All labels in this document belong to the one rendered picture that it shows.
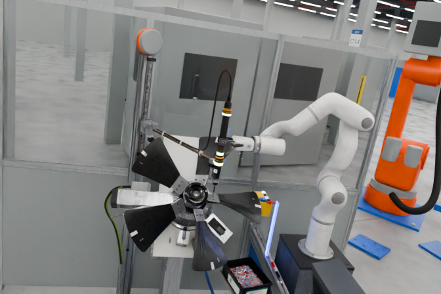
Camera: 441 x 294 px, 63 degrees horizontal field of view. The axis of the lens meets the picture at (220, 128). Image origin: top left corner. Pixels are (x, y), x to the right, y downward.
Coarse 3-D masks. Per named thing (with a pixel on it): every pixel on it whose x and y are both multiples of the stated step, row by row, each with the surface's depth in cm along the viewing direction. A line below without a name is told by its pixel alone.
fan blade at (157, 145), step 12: (156, 144) 182; (144, 156) 183; (156, 156) 181; (168, 156) 180; (132, 168) 184; (144, 168) 183; (156, 168) 182; (168, 168) 180; (156, 180) 184; (168, 180) 182
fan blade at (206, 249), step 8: (200, 224) 173; (200, 232) 171; (208, 232) 176; (200, 240) 168; (208, 240) 173; (200, 248) 167; (208, 248) 170; (216, 248) 175; (200, 256) 165; (208, 256) 168; (216, 256) 172; (224, 256) 177; (192, 264) 161; (200, 264) 163; (208, 264) 166; (216, 264) 170
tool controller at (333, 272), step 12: (312, 264) 132; (324, 264) 131; (336, 264) 130; (312, 276) 132; (324, 276) 125; (336, 276) 124; (348, 276) 124; (312, 288) 135; (324, 288) 122; (336, 288) 119; (348, 288) 119; (360, 288) 118
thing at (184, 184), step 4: (176, 180) 181; (180, 180) 180; (184, 180) 179; (176, 184) 182; (180, 184) 181; (184, 184) 180; (172, 188) 183; (176, 188) 182; (180, 188) 182; (184, 188) 181; (180, 192) 182
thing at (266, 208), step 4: (256, 192) 225; (260, 192) 226; (260, 196) 220; (260, 200) 214; (264, 204) 213; (268, 204) 213; (264, 208) 213; (268, 208) 214; (264, 212) 214; (268, 212) 214; (264, 216) 215; (268, 216) 215
